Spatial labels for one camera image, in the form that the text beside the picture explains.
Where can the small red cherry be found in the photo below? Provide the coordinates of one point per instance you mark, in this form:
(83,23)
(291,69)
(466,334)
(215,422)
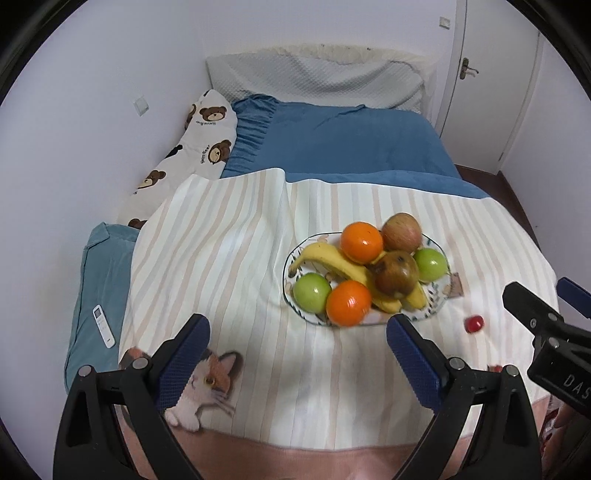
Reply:
(474,324)
(497,369)

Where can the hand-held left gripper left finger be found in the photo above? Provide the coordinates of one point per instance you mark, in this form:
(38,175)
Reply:
(182,360)

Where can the light red apple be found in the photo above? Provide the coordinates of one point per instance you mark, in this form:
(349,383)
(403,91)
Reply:
(402,232)

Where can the grey-white textured pillow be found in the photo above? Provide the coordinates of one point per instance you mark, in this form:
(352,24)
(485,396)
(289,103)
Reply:
(323,78)

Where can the white remote control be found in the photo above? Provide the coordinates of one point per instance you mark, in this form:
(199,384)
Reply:
(104,325)

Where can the white wall switch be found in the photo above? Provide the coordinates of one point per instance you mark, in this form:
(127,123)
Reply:
(141,105)
(444,22)

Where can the white door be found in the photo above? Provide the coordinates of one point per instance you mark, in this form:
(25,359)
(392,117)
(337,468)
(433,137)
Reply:
(489,115)

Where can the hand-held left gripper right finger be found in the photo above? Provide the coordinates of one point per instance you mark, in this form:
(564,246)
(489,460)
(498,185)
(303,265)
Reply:
(413,360)

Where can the orange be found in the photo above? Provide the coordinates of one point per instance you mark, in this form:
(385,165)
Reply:
(362,242)
(348,302)

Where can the oval floral ceramic plate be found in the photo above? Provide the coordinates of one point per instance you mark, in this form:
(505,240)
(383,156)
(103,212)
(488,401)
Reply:
(431,300)

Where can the bear print long pillow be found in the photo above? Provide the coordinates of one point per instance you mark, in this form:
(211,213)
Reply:
(203,138)

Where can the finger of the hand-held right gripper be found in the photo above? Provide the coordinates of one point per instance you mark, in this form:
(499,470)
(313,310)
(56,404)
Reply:
(531,311)
(577,297)

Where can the blue bed sheet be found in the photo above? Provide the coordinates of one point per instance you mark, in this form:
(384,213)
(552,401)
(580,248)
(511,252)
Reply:
(346,143)

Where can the blue velvet cushion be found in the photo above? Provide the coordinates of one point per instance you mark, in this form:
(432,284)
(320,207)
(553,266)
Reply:
(92,277)

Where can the green apple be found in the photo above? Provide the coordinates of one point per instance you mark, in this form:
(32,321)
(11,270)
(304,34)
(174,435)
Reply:
(433,265)
(312,293)

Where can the dark brown-red apple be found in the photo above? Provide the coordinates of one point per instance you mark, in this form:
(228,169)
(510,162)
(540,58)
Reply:
(396,273)

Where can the striped cat print blanket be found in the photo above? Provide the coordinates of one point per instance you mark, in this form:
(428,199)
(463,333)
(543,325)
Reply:
(221,240)

